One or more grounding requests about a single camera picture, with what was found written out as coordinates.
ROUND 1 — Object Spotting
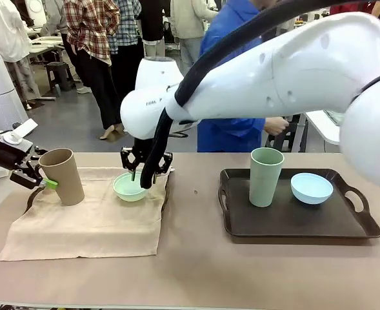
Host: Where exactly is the person in beige trousers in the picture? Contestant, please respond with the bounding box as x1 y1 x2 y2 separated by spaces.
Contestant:
137 0 173 59

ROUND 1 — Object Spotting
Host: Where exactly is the person's left hand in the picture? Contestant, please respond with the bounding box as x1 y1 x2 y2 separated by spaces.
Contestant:
263 116 290 137

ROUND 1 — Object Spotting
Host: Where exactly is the light green bowl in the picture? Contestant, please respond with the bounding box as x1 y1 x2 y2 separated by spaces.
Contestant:
112 171 150 203

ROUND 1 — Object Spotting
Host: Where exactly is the light blue bowl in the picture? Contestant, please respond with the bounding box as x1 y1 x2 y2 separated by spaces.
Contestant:
290 172 335 205

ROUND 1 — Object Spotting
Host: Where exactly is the person in blue plaid shirt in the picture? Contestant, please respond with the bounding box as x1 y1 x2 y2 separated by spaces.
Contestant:
108 0 145 124

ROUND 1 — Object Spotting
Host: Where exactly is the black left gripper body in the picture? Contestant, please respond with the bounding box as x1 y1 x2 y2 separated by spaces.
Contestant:
0 139 36 171

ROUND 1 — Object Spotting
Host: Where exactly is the background work table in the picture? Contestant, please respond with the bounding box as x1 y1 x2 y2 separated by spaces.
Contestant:
28 35 65 61

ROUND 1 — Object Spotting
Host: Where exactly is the black step stool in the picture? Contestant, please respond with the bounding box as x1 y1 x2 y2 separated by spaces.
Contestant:
45 61 75 92

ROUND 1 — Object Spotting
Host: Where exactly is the person in blue jacket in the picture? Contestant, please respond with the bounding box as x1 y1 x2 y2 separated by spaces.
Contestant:
196 0 276 153

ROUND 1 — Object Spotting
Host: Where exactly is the beige tall cup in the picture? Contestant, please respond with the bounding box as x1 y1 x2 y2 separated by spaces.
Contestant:
38 147 86 207

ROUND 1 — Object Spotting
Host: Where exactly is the light green tall cup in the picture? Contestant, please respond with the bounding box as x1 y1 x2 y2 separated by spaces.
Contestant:
248 147 285 208

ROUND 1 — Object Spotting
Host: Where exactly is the person in white top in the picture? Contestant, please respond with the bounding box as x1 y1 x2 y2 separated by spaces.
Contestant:
0 0 43 105

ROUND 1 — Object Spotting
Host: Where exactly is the person in red plaid shirt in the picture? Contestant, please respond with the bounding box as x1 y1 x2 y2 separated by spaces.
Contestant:
63 0 126 141

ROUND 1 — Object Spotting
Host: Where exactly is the beige cloth mat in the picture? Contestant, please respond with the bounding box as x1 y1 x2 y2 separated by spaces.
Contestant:
0 166 175 262

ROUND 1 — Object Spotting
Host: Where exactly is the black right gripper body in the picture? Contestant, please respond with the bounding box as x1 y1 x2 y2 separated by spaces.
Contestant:
133 137 152 160

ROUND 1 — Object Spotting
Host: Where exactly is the black chair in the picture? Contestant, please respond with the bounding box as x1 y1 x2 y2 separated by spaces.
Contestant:
266 112 308 153

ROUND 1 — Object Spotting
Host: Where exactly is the dark brown plastic tray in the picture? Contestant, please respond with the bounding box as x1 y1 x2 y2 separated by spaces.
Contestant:
25 167 172 214
218 167 380 240

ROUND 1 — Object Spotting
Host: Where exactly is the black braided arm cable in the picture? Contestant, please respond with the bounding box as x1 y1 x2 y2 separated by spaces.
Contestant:
139 0 350 190

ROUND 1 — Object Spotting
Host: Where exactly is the person in cream jacket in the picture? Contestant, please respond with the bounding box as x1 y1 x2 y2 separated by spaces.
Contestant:
170 0 217 77

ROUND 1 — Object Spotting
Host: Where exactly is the white table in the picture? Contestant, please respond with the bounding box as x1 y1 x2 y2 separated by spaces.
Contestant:
304 109 346 146

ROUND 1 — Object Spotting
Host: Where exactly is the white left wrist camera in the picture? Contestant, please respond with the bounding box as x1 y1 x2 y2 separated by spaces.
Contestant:
2 118 39 145

